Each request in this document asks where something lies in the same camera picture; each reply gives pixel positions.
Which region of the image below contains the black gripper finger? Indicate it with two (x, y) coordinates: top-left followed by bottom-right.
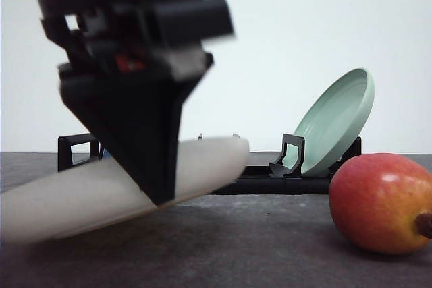
(59, 75), (203, 205)

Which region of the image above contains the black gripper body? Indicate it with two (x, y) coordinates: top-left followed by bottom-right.
(40, 0), (235, 82)

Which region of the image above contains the white plate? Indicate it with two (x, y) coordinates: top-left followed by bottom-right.
(0, 136), (249, 243)

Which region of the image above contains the green plate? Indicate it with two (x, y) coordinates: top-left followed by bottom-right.
(285, 68), (375, 176)

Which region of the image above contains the black plastic dish rack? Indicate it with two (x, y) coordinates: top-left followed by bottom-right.
(57, 134), (362, 194)

